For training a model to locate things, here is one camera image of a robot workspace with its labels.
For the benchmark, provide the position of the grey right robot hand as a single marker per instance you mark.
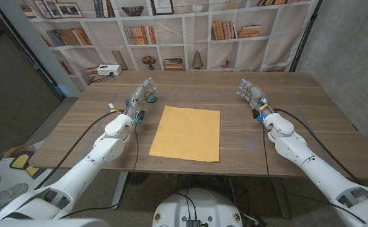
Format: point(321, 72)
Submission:
point(256, 96)

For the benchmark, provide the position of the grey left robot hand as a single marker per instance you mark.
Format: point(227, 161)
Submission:
point(136, 101)

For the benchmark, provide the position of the blue oval object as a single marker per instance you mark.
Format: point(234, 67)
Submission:
point(152, 100)

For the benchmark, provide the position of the yellow paper envelope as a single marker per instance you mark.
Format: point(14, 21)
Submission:
point(187, 134)

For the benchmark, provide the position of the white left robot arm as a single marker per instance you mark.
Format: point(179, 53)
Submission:
point(108, 151)

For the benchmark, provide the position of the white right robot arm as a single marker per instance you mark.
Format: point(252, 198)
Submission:
point(297, 148)

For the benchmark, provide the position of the yellow and black object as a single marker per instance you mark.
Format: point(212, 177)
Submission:
point(20, 160)

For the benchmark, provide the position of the white power strip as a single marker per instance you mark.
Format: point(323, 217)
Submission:
point(109, 69)

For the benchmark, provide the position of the dark round floor fixture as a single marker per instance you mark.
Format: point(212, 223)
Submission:
point(138, 178)

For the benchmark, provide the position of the black backdrop stand pole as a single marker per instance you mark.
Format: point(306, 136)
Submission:
point(307, 34)

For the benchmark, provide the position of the printed bookshelf backdrop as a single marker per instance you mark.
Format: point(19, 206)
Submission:
point(196, 41)

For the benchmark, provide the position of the grey table leg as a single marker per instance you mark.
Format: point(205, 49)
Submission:
point(280, 195)
point(120, 189)

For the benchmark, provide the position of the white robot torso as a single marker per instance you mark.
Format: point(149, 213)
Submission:
point(215, 205)

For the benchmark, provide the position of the brown cardboard piece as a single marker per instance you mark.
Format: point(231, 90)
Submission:
point(17, 149)

